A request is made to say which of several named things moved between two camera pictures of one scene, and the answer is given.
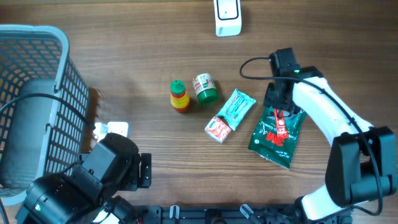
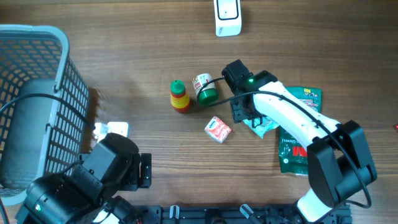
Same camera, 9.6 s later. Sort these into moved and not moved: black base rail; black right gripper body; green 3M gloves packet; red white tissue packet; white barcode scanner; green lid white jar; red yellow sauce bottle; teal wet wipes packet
Moved: teal wet wipes packet; black right gripper body; green 3M gloves packet
Not moved: red yellow sauce bottle; black base rail; green lid white jar; white barcode scanner; red white tissue packet
